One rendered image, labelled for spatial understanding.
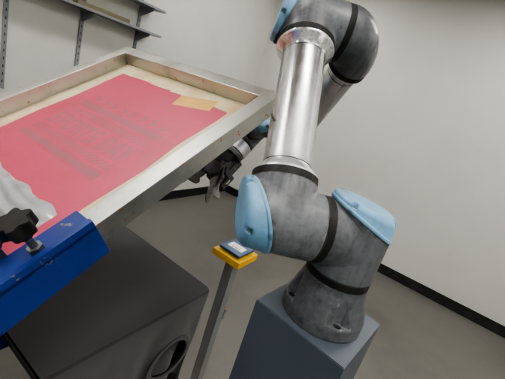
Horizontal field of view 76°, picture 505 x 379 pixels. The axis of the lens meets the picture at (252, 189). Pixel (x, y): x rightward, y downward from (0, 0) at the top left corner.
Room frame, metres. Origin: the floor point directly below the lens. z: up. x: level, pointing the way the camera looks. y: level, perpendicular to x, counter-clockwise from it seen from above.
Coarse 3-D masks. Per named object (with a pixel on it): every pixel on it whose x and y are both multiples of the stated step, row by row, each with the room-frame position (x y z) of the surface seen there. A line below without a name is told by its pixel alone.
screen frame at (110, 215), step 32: (96, 64) 0.93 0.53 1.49; (160, 64) 0.92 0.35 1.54; (0, 96) 0.76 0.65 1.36; (32, 96) 0.80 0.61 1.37; (224, 96) 0.82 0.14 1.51; (256, 96) 0.76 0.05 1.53; (224, 128) 0.63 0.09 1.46; (192, 160) 0.55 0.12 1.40; (128, 192) 0.47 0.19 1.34; (160, 192) 0.50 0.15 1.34; (96, 224) 0.41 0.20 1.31
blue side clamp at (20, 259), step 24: (72, 216) 0.41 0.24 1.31; (48, 240) 0.37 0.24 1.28; (72, 240) 0.37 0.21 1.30; (96, 240) 0.40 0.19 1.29; (0, 264) 0.33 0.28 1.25; (24, 264) 0.33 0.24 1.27; (48, 264) 0.35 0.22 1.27; (72, 264) 0.37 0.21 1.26; (0, 288) 0.30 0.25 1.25; (24, 288) 0.32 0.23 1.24; (48, 288) 0.35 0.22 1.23; (0, 312) 0.30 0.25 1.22; (24, 312) 0.33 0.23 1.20; (0, 336) 0.31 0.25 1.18
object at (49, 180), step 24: (168, 96) 0.83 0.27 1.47; (168, 120) 0.73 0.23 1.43; (192, 120) 0.73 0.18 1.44; (216, 120) 0.73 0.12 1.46; (168, 144) 0.64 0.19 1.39; (24, 168) 0.57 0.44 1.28; (48, 168) 0.57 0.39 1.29; (120, 168) 0.57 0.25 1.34; (144, 168) 0.57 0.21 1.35; (48, 192) 0.51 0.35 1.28; (72, 192) 0.52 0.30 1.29; (96, 192) 0.52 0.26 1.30
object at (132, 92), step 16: (112, 80) 0.92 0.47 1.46; (128, 80) 0.91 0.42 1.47; (144, 80) 0.91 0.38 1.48; (80, 96) 0.83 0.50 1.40; (112, 96) 0.83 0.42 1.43; (128, 96) 0.83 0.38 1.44; (144, 96) 0.83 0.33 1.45; (32, 112) 0.76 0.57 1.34; (48, 112) 0.76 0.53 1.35; (0, 128) 0.70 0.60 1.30; (16, 128) 0.70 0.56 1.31; (0, 144) 0.64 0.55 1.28; (16, 144) 0.64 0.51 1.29; (32, 144) 0.64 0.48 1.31; (0, 160) 0.59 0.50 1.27; (16, 160) 0.59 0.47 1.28; (32, 160) 0.59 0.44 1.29
